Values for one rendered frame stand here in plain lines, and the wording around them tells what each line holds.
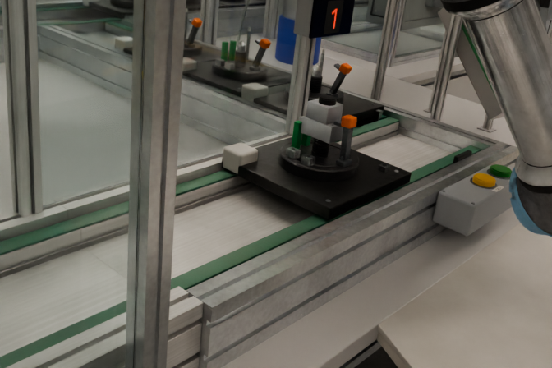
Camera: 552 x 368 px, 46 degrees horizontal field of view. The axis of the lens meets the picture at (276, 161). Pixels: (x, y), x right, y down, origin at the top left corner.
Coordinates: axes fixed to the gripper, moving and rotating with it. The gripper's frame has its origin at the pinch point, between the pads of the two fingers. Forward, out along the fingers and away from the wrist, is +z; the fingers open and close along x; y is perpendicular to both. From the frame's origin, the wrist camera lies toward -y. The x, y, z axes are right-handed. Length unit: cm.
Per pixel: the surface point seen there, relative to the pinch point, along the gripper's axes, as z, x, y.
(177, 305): 27, -80, -5
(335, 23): 4.0, -23.2, -29.2
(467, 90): 50, 129, -67
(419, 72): 37, 85, -68
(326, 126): 17.9, -37.3, -17.9
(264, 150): 26, -38, -30
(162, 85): -2, -89, 2
